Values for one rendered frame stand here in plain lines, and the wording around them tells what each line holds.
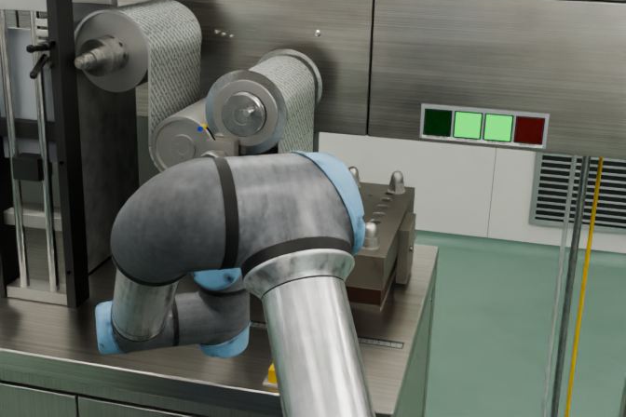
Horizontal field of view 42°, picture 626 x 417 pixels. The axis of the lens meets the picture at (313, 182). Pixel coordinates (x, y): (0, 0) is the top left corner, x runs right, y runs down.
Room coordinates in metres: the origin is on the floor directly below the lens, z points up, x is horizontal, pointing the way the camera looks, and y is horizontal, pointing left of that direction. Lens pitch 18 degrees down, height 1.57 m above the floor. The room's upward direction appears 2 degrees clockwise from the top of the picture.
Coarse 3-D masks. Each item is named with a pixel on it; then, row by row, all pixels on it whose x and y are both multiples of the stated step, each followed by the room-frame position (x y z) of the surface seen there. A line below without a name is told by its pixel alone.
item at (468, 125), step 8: (456, 112) 1.61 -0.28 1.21; (456, 120) 1.61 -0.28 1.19; (464, 120) 1.60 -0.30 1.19; (472, 120) 1.60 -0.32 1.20; (480, 120) 1.60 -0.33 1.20; (456, 128) 1.61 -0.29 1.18; (464, 128) 1.60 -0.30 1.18; (472, 128) 1.60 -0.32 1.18; (456, 136) 1.61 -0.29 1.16; (464, 136) 1.60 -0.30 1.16; (472, 136) 1.60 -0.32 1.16
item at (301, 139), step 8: (312, 120) 1.58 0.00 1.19; (296, 128) 1.46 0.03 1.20; (304, 128) 1.52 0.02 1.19; (312, 128) 1.58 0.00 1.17; (288, 136) 1.41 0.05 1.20; (296, 136) 1.46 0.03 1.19; (304, 136) 1.52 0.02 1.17; (312, 136) 1.58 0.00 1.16; (280, 144) 1.36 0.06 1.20; (288, 144) 1.41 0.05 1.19; (296, 144) 1.47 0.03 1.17; (304, 144) 1.52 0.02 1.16; (312, 144) 1.59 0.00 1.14; (280, 152) 1.36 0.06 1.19; (288, 152) 1.41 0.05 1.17; (312, 152) 1.59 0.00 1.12
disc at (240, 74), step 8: (232, 72) 1.38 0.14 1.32; (240, 72) 1.37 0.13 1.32; (248, 72) 1.37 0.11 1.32; (256, 72) 1.37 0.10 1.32; (224, 80) 1.38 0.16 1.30; (232, 80) 1.38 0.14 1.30; (256, 80) 1.37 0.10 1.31; (264, 80) 1.36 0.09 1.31; (216, 88) 1.38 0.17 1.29; (272, 88) 1.36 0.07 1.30; (208, 96) 1.39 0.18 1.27; (272, 96) 1.36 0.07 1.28; (280, 96) 1.36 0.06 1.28; (208, 104) 1.39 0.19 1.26; (280, 104) 1.36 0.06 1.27; (208, 112) 1.39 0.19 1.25; (280, 112) 1.36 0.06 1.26; (208, 120) 1.39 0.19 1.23; (280, 120) 1.36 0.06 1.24; (216, 128) 1.38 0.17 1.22; (280, 128) 1.36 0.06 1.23; (216, 136) 1.38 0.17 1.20; (224, 136) 1.38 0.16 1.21; (272, 136) 1.36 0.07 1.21; (280, 136) 1.36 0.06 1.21; (264, 144) 1.36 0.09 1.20; (272, 144) 1.36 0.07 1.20; (240, 152) 1.37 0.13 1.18; (248, 152) 1.37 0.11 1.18; (256, 152) 1.37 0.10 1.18
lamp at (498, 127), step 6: (486, 114) 1.59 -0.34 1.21; (486, 120) 1.59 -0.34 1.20; (492, 120) 1.59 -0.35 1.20; (498, 120) 1.59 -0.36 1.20; (504, 120) 1.59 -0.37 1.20; (510, 120) 1.58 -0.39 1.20; (486, 126) 1.59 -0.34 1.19; (492, 126) 1.59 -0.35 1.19; (498, 126) 1.59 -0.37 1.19; (504, 126) 1.59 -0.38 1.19; (510, 126) 1.58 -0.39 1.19; (486, 132) 1.59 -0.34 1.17; (492, 132) 1.59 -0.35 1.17; (498, 132) 1.59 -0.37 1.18; (504, 132) 1.59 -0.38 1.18; (486, 138) 1.59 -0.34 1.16; (492, 138) 1.59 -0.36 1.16; (498, 138) 1.59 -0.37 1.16; (504, 138) 1.59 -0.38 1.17
